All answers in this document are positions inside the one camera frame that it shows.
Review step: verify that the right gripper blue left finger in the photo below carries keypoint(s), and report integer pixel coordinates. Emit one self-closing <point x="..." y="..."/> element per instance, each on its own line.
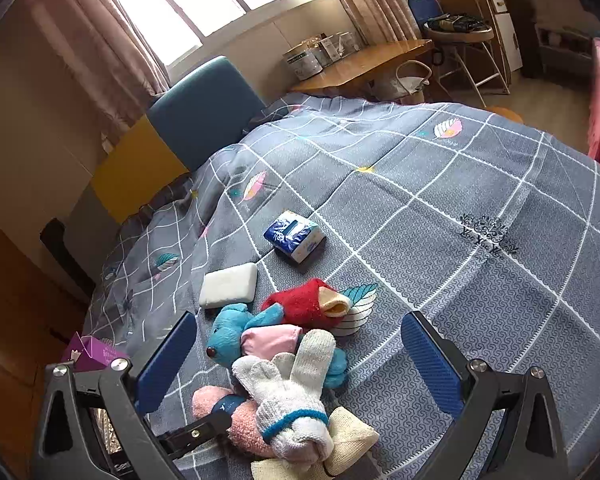
<point x="157" y="364"/>

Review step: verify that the blue tissue pack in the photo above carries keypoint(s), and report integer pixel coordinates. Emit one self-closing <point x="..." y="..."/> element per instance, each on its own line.
<point x="293" y="235"/>

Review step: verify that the white basket bag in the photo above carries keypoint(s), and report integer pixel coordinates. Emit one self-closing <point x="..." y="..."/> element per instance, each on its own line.
<point x="404" y="84"/>

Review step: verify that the grey checked bed quilt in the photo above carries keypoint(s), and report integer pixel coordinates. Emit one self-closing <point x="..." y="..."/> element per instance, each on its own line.
<point x="489" y="228"/>

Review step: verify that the white cabinet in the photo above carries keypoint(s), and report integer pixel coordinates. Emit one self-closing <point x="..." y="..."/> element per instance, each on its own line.
<point x="508" y="34"/>

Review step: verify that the cream cloth pouch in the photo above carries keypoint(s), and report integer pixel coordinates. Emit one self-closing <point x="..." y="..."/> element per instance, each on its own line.
<point x="352" y="438"/>

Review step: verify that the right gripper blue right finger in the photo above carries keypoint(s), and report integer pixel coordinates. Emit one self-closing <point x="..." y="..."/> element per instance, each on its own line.
<point x="437" y="360"/>

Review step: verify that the white knit glove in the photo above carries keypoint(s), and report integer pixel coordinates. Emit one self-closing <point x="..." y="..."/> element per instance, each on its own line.
<point x="291" y="417"/>

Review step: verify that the left pink curtain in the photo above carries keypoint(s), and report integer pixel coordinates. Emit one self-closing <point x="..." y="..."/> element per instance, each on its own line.
<point x="107" y="55"/>

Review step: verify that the blue folding chair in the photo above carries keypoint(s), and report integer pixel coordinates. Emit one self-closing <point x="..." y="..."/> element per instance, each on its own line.
<point x="453" y="36"/>

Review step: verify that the blue plush toy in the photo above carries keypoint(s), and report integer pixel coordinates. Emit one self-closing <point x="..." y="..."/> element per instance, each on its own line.
<point x="237" y="332"/>

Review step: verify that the silver box on desk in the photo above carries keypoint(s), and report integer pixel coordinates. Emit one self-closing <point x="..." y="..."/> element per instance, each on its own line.
<point x="303" y="62"/>

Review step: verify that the red fuzzy sock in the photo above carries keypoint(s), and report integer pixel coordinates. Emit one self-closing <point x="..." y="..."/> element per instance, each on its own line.
<point x="312" y="305"/>

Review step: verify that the blue yellow grey headboard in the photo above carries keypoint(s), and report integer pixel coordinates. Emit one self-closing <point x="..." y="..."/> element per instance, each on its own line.
<point x="204" y="112"/>

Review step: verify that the purple gift bag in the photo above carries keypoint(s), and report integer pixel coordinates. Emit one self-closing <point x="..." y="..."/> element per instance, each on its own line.
<point x="89" y="353"/>

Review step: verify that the wooden desk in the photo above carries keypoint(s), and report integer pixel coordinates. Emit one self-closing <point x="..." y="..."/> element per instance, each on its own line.
<point x="350" y="76"/>

